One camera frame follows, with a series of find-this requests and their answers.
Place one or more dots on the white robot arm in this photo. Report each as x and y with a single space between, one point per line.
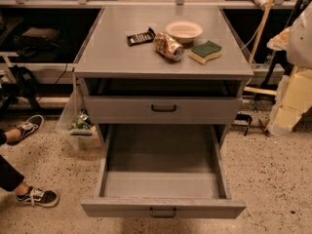
296 40

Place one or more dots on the grey drawer cabinet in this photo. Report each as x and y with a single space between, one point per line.
109 67

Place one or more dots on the closed grey top drawer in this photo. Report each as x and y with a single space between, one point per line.
162 110

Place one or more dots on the open grey middle drawer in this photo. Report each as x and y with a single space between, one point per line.
162 171

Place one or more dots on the green yellow sponge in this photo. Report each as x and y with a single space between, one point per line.
205 52

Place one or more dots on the clear plastic bin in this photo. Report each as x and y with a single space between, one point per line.
75 125

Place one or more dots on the white bowl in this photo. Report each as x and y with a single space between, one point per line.
184 31

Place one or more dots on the upper black white sneaker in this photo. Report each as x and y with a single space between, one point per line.
28 128

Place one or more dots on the black white sneaker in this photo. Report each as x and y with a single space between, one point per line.
39 197
28 128

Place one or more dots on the lower black white sneaker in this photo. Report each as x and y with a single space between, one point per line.
39 197

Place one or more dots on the person's black trouser leg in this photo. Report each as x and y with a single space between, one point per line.
10 178

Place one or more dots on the wooden easel frame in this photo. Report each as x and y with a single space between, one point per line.
255 45

